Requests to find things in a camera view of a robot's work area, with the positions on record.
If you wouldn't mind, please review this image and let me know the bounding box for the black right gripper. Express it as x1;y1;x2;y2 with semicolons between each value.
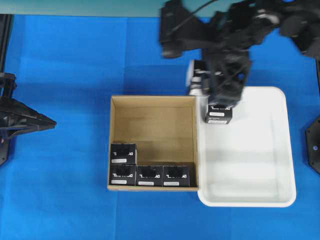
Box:
201;2;273;108

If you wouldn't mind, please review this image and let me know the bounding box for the black box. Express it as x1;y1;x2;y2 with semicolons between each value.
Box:
186;59;214;96
109;164;137;186
162;163;197;188
136;165;163;187
205;104;233;125
110;143;138;165

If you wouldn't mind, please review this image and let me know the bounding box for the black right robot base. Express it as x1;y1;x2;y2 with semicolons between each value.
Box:
305;117;320;174

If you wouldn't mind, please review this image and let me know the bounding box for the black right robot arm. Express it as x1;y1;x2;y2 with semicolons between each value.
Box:
202;0;320;107

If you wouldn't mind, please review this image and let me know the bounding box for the black box in tray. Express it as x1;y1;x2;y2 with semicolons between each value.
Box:
205;104;233;125

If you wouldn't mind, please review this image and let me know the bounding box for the brown cardboard box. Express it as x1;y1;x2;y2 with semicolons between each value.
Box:
107;95;199;192

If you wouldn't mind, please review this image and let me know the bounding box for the white plastic tray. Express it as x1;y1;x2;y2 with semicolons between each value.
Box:
196;86;297;208

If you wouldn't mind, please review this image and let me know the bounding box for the blue table cloth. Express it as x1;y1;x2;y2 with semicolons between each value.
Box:
0;15;320;240

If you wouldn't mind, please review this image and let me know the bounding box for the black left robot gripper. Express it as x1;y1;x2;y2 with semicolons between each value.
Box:
0;72;57;165

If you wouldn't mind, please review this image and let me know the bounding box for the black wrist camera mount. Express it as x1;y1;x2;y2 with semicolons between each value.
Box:
158;0;212;59

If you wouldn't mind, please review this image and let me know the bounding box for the black camera cable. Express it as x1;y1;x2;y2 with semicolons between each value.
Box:
168;0;219;36

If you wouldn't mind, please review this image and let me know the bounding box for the black aluminium frame post right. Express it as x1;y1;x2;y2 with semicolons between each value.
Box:
315;56;320;91

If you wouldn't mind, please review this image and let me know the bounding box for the black aluminium frame post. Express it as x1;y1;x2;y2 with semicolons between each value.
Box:
315;56;320;91
0;14;14;73

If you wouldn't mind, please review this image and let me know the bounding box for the black aluminium frame post left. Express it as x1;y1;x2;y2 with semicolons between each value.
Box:
0;14;14;73

